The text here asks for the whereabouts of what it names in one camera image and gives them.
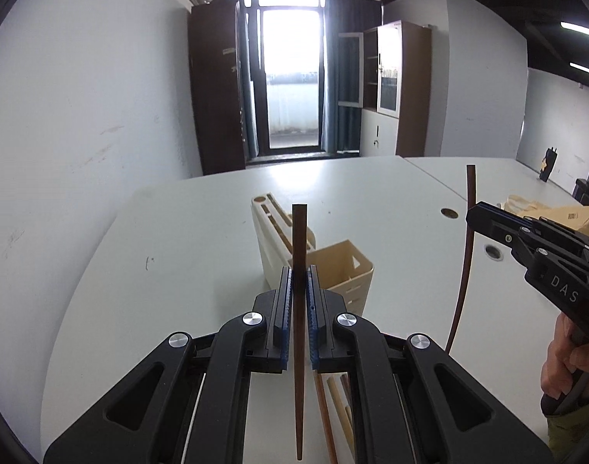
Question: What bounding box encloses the dark blue curtain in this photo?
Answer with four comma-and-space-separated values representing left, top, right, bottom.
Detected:
321, 0, 381, 154

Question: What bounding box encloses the person's right hand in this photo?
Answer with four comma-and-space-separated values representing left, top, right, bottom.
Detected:
541, 313, 589, 399

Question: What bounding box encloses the brown white glass cabinet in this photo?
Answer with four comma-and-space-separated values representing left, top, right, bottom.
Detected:
359, 20, 432, 157

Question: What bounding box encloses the small black yellow device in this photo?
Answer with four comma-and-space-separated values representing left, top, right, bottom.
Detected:
539, 147, 558, 182

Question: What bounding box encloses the dark brown curved chopstick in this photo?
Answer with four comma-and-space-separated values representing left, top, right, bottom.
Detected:
444, 164, 477, 354

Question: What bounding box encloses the table cable grommet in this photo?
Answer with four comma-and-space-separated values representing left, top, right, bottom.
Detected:
484, 244, 503, 261
440, 207, 459, 219

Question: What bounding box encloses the balcony glass door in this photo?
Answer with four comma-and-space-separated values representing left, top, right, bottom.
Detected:
242, 0, 325, 157

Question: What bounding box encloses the dark brown tall cabinet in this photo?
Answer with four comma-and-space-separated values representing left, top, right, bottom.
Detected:
187, 0, 245, 175

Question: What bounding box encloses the ceiling light strip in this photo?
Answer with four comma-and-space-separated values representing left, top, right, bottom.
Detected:
561, 22, 589, 37

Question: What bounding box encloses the brown paper bag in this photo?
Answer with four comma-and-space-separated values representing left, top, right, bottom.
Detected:
501, 195, 589, 238

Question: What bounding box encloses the cream utensil holder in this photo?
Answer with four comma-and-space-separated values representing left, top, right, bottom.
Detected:
250, 193, 374, 315

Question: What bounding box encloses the reddish brown chopstick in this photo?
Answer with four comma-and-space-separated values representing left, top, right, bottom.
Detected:
313, 371, 339, 464

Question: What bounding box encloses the light bamboo chopstick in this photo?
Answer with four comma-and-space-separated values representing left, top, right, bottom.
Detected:
327, 376, 355, 458

